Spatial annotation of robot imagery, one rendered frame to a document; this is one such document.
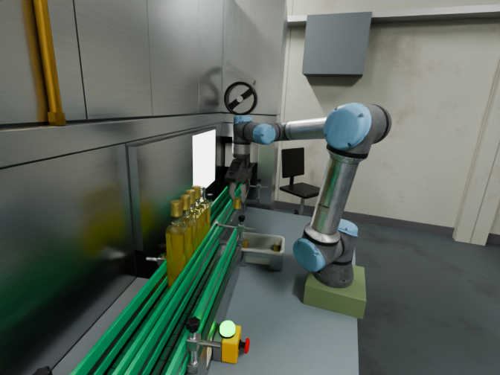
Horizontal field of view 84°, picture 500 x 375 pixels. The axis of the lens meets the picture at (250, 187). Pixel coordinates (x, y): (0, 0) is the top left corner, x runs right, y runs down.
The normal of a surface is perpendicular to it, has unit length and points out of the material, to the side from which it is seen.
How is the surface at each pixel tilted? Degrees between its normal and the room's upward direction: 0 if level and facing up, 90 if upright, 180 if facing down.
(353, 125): 84
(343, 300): 90
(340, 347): 0
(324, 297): 90
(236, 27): 90
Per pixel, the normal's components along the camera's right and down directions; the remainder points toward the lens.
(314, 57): -0.33, 0.25
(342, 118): -0.73, 0.06
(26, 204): 0.99, 0.08
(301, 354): 0.04, -0.96
